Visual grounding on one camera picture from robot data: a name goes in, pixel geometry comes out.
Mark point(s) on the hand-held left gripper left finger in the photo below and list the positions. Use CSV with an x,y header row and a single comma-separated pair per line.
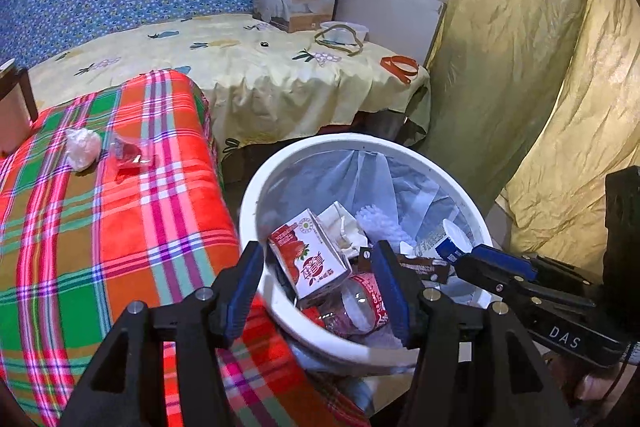
x,y
245,287

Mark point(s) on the person's right hand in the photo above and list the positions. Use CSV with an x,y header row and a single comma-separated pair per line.
x,y
597,389

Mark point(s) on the white crumpled paper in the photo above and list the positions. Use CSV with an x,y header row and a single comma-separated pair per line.
x,y
340,227

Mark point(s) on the dark wooden bed frame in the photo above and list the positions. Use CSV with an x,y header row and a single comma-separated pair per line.
x,y
380,124

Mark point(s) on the red green plaid blanket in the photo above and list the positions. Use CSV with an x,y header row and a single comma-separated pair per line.
x,y
125,232

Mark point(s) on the crumpled white tissue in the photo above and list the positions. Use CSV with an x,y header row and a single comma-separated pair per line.
x,y
82,149

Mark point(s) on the white round trash bin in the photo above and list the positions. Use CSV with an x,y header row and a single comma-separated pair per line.
x,y
350,141

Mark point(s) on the red clear plastic wrapper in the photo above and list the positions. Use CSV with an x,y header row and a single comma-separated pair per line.
x,y
130,154

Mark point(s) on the white blue yogurt bottle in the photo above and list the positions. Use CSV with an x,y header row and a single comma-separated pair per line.
x,y
450,242

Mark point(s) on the red drink carton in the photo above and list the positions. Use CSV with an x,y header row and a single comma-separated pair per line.
x,y
310,262

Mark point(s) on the white board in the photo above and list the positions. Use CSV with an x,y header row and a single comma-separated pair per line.
x,y
390,17

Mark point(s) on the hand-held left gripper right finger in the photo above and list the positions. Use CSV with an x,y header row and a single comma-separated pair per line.
x,y
387,287

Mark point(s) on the yellow fruit-print bedsheet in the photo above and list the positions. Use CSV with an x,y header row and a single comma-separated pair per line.
x,y
280,77

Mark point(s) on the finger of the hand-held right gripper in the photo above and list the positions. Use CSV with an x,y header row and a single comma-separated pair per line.
x,y
480,274
500,259

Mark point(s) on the translucent plastic bin liner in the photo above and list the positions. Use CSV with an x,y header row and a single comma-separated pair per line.
x,y
415,187

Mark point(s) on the yellow curtain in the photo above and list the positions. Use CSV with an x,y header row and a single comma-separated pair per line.
x,y
525,57

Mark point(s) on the brown snack wrapper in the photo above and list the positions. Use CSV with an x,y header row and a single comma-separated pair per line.
x,y
425,267

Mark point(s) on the white foam net sleeve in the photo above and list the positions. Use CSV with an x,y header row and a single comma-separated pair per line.
x,y
375,219

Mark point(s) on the clear plastic bowl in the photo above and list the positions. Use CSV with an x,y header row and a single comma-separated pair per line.
x,y
345,32

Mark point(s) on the red plastic cup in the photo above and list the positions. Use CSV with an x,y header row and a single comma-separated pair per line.
x,y
360,302

